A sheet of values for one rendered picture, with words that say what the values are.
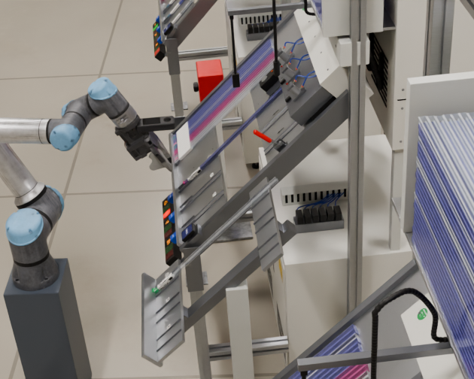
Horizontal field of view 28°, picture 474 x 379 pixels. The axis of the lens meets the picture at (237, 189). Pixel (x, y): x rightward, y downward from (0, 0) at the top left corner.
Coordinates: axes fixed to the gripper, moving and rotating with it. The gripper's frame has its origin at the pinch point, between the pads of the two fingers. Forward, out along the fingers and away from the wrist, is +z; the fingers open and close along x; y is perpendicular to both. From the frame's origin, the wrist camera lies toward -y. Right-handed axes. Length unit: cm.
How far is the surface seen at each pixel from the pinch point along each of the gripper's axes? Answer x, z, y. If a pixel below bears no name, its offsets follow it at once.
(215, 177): -0.2, 12.7, -8.4
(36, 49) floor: -285, 42, 113
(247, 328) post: 54, 28, -4
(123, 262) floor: -68, 67, 66
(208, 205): 10.7, 13.8, -4.1
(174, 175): -18.8, 15.4, 7.9
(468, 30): 21, 0, -96
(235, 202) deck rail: 21.1, 10.9, -14.4
